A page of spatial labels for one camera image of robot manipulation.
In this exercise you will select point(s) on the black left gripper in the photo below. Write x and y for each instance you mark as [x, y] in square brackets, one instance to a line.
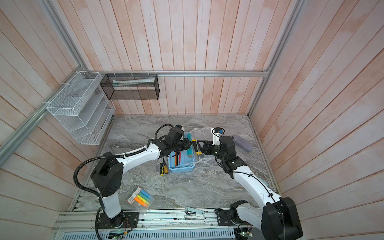
[186, 144]

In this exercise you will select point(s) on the white stapler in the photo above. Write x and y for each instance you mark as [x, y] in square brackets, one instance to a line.
[194, 214]

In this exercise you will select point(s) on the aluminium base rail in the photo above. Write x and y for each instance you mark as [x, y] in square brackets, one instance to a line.
[158, 219]

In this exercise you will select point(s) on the black mesh wall basket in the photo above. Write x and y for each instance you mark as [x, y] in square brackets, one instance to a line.
[127, 87]

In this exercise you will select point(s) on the lilac fabric glasses case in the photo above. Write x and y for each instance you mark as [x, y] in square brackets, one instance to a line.
[243, 143]

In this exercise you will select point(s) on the black yellow utility knife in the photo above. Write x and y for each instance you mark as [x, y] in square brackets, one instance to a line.
[198, 145]

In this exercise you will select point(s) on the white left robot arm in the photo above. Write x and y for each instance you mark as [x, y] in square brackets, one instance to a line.
[108, 173]

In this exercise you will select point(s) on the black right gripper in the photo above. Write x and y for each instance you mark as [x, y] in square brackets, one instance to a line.
[208, 144]

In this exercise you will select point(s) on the highlighter pack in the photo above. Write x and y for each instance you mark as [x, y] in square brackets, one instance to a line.
[139, 199]

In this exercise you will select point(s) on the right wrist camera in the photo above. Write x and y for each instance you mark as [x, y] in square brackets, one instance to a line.
[217, 134]

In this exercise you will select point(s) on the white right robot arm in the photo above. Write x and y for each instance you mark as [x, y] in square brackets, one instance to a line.
[275, 216]

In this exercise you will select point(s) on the white wire mesh shelf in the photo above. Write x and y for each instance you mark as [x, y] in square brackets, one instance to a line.
[83, 110]

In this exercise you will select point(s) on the light blue tool box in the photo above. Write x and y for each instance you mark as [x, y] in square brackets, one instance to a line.
[187, 162]

